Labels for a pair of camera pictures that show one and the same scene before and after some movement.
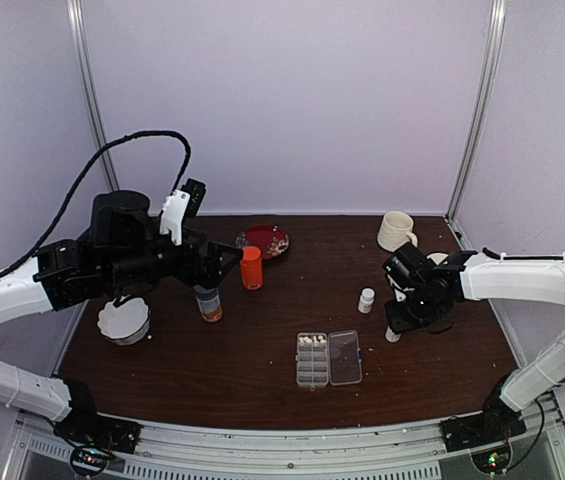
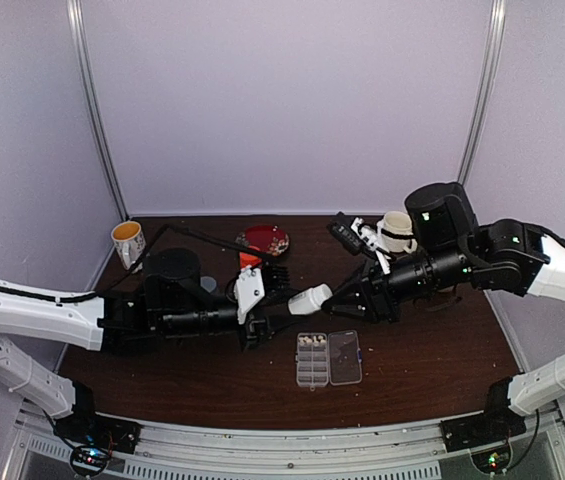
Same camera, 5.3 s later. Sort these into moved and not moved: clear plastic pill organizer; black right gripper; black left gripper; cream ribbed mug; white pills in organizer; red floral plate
Moved: black right gripper; black left gripper
Not moved: clear plastic pill organizer; cream ribbed mug; white pills in organizer; red floral plate
